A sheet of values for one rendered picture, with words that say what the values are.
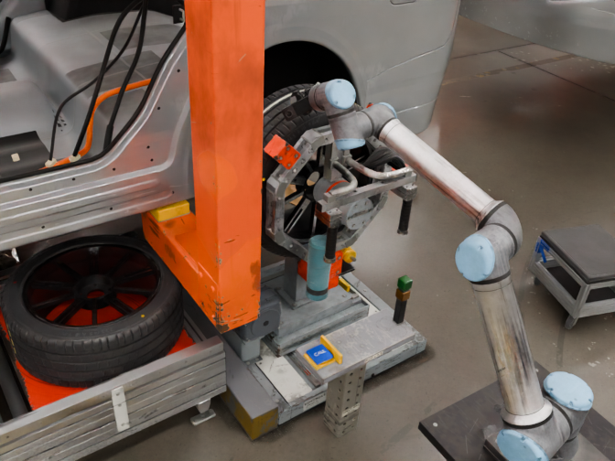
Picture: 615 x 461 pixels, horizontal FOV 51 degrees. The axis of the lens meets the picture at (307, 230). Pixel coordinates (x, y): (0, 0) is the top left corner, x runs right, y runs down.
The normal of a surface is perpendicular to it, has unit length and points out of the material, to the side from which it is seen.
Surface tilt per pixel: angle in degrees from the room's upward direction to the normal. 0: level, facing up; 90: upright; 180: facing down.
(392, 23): 90
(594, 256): 0
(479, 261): 87
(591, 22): 91
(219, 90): 90
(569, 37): 108
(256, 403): 0
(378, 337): 0
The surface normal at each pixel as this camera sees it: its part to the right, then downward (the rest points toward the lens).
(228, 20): 0.57, 0.49
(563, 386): 0.10, -0.83
